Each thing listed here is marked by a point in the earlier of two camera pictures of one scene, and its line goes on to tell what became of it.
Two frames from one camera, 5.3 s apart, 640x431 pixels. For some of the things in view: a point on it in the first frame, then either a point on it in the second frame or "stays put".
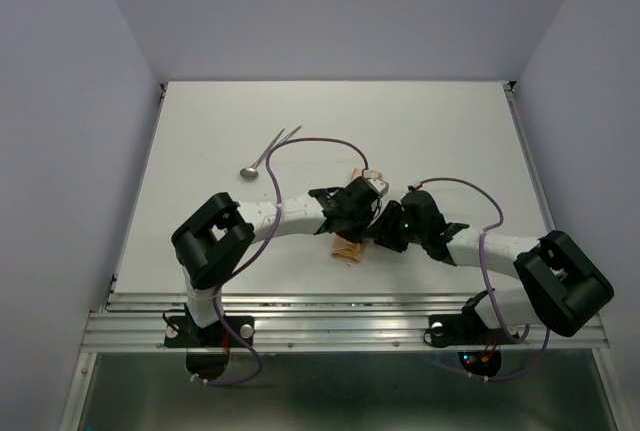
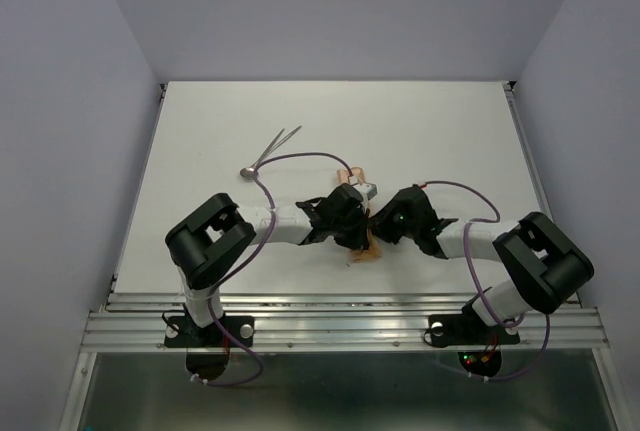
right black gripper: [389, 213] stays put
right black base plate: [465, 330] stays put
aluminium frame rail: [309, 322] stays put
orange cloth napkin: [347, 249] to [372, 251]
